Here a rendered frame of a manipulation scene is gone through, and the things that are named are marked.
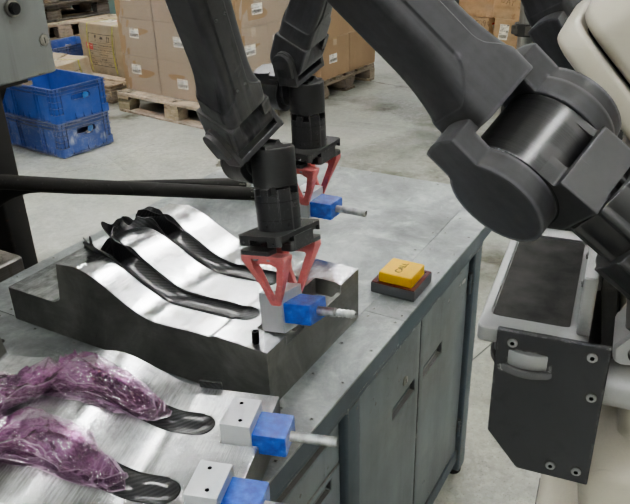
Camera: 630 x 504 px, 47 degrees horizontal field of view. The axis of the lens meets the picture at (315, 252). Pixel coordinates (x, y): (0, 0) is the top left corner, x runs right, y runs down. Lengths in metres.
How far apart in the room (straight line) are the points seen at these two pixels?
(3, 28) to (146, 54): 3.82
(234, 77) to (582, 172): 0.42
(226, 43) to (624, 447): 0.58
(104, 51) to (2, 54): 4.59
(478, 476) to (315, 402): 1.13
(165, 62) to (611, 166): 4.89
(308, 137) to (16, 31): 0.75
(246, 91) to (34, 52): 0.95
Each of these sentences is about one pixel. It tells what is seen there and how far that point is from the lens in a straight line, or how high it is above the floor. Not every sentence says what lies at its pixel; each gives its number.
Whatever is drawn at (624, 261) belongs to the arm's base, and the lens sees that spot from 0.51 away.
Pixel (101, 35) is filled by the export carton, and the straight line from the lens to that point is 6.25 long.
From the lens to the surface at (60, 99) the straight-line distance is 4.64.
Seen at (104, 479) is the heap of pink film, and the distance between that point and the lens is 0.82.
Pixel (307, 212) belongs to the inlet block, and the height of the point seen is 0.93.
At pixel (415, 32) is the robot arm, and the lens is 0.50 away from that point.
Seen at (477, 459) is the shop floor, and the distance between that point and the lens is 2.12.
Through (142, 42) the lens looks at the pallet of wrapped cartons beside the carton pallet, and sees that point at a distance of 5.45.
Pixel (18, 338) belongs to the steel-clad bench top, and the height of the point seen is 0.80.
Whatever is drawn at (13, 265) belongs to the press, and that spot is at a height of 0.77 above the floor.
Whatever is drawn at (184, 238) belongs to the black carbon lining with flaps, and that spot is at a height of 0.91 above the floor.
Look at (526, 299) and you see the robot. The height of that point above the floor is 1.04.
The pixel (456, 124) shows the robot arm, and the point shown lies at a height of 1.27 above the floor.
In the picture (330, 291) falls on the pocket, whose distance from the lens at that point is 1.09.
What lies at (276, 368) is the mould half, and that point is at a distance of 0.96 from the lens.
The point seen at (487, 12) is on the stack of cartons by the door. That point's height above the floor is 0.32.
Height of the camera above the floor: 1.41
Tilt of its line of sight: 26 degrees down
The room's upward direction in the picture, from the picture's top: 2 degrees counter-clockwise
